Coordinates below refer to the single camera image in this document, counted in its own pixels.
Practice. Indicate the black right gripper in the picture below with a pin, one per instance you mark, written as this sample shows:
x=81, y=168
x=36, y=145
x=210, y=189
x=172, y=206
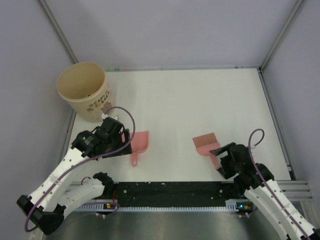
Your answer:
x=226, y=172

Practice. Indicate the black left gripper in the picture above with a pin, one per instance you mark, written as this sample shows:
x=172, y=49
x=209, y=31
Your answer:
x=126, y=138

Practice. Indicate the pink hand brush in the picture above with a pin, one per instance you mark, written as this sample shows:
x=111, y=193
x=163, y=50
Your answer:
x=206, y=143

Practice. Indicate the pink dustpan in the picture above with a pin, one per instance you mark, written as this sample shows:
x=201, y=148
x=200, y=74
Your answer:
x=139, y=145

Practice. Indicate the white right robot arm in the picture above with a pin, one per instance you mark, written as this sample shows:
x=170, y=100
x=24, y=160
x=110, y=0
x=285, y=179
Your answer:
x=258, y=185

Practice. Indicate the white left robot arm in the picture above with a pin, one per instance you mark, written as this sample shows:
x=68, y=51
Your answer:
x=50, y=204

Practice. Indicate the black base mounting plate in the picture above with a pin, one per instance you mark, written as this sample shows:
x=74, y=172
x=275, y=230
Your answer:
x=168, y=194

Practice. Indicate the beige capybara bucket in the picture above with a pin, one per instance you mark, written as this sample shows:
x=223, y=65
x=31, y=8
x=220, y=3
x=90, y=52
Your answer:
x=86, y=88

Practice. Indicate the grey slotted cable duct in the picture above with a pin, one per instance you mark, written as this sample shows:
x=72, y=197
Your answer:
x=228, y=206

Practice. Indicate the left aluminium frame post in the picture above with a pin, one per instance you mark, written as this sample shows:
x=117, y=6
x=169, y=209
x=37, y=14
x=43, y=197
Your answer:
x=58, y=31

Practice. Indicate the aluminium frame post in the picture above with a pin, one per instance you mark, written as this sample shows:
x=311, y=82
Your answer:
x=58, y=31
x=297, y=8

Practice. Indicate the right aluminium frame post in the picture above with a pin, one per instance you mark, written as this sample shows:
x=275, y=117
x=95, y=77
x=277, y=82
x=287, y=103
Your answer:
x=297, y=8

